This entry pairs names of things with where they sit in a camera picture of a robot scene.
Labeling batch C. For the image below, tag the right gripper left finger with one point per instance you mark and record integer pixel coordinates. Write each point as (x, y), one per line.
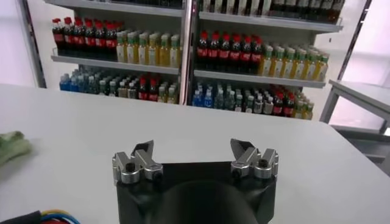
(143, 161)

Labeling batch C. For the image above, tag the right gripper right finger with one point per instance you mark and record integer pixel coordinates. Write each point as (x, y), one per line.
(253, 161)

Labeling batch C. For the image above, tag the light green T-shirt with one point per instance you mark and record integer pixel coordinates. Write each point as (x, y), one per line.
(12, 146)

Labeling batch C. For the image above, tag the small white cap dark bottle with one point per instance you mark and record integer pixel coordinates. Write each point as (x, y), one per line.
(258, 106)
(103, 89)
(249, 106)
(268, 107)
(239, 105)
(132, 92)
(112, 89)
(122, 91)

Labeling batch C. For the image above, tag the small red label dark bottle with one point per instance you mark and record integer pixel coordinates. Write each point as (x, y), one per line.
(278, 109)
(153, 96)
(142, 95)
(288, 110)

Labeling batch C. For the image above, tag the small dark green bottle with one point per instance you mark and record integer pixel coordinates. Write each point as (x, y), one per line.
(83, 86)
(218, 102)
(229, 103)
(93, 87)

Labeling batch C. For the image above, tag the blue water bottle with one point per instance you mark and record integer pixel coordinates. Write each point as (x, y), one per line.
(74, 86)
(197, 100)
(64, 85)
(208, 101)

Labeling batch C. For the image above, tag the metal drinks shelf rack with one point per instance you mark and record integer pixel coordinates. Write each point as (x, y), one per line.
(115, 64)
(259, 79)

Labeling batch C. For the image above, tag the yellow juice bottle green cap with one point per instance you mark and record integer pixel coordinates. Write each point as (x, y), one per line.
(267, 65)
(121, 51)
(322, 71)
(153, 54)
(300, 69)
(132, 52)
(164, 54)
(278, 67)
(311, 70)
(143, 53)
(175, 56)
(289, 67)

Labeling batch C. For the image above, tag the red cap cola bottle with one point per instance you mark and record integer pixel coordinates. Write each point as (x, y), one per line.
(235, 55)
(111, 43)
(89, 41)
(213, 53)
(224, 54)
(67, 39)
(100, 42)
(246, 56)
(256, 57)
(57, 38)
(78, 39)
(202, 52)

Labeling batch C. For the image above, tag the green cap white label bottle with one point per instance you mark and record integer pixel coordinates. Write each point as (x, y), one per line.
(243, 6)
(207, 5)
(255, 6)
(218, 5)
(266, 6)
(231, 6)

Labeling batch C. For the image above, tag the beige label tea bottle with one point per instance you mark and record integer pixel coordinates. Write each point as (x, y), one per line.
(289, 7)
(277, 7)

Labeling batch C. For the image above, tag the grey label tea bottle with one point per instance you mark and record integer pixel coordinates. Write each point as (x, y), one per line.
(301, 8)
(313, 9)
(337, 10)
(325, 9)

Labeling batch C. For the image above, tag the white table grey frame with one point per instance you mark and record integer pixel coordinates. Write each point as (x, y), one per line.
(330, 103)

